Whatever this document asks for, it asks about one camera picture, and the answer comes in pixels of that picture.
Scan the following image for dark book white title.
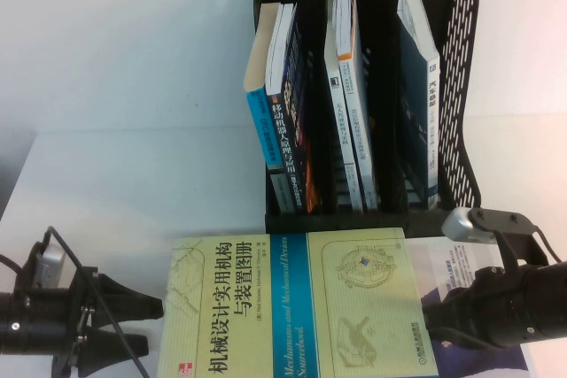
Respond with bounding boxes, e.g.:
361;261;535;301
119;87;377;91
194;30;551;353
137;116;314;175
264;3;321;215

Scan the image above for black plastic book stand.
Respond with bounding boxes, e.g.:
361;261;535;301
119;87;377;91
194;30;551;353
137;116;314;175
254;0;484;238

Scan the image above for navy book white spine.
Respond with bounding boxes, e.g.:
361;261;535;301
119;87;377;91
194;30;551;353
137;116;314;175
393;0;440;211

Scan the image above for blue spine book cream pages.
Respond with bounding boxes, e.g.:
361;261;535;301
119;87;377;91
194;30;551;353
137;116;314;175
242;3;296;216

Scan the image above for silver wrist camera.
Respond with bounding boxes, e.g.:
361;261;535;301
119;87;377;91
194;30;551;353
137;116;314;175
441;206;540;245
29;239;68;289

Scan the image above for thin white spine book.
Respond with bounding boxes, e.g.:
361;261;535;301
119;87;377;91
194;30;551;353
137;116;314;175
322;0;365;213

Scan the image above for white magazine with man portrait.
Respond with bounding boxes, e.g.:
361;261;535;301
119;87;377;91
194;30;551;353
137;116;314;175
405;235;529;378

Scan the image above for yellow book blue band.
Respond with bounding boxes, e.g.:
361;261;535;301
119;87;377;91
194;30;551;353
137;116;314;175
157;227;439;378

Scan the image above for white book orange band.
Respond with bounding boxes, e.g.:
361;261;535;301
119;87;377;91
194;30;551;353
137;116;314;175
330;0;380;211

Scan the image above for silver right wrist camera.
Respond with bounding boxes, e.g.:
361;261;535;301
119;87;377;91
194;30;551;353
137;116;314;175
441;206;540;245

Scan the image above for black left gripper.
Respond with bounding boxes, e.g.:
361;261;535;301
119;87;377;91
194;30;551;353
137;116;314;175
50;265;165;378

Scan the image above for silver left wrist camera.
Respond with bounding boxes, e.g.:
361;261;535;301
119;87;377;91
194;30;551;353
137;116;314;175
29;239;68;289

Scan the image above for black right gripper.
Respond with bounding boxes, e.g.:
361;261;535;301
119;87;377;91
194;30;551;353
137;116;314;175
422;261;529;350

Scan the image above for black camera cable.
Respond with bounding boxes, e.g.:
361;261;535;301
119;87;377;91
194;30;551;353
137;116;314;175
531;225;562;265
45;225;151;378

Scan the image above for black left camera cable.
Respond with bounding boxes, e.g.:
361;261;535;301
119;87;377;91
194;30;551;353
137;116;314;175
45;225;151;378

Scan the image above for black right camera cable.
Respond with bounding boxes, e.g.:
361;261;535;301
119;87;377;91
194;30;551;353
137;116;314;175
531;225;562;265

